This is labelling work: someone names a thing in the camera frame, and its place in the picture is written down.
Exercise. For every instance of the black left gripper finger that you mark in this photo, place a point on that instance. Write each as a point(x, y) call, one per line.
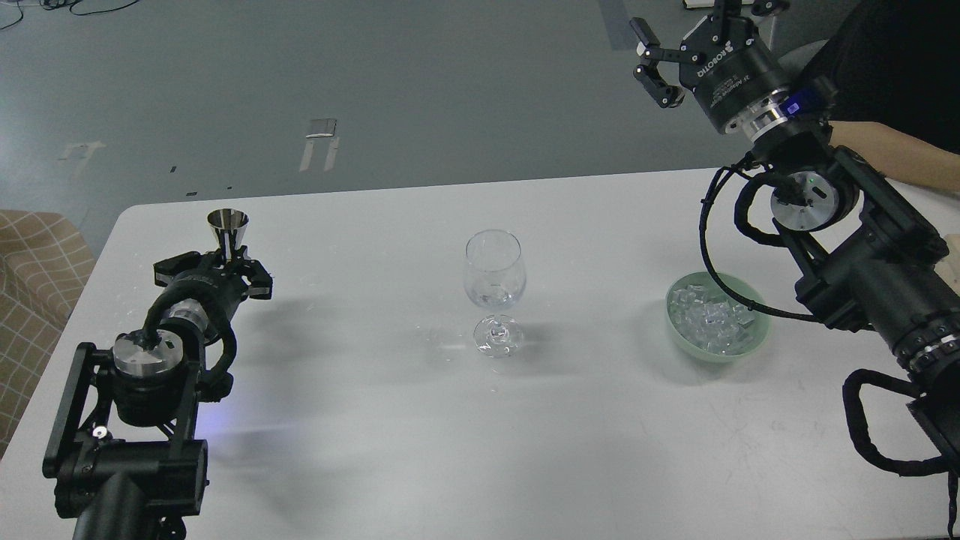
point(258, 283)
point(193, 268)

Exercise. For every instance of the beige checked cushion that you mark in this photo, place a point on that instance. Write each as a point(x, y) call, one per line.
point(45, 266)

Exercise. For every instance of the seated person in black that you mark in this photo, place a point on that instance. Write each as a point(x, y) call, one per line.
point(895, 65)

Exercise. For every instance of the green bowl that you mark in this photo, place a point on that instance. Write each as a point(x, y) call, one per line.
point(762, 329)

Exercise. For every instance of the light wooden block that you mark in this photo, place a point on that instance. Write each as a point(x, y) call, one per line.
point(948, 267)

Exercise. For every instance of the pile of ice cubes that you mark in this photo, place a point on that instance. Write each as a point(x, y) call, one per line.
point(711, 321)

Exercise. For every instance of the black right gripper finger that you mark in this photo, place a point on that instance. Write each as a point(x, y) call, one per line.
point(650, 52)
point(742, 7)

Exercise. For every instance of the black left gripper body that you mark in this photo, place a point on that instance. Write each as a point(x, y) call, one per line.
point(208, 308)

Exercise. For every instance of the clear wine glass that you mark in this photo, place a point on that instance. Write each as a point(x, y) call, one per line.
point(494, 279)

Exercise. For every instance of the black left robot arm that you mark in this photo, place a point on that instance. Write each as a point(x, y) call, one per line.
point(123, 450)

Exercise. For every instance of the steel double jigger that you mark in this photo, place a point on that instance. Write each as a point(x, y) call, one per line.
point(228, 226)

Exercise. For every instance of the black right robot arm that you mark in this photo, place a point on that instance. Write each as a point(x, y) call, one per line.
point(866, 255)

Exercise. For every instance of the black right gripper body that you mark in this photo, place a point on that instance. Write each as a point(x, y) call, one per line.
point(734, 68)

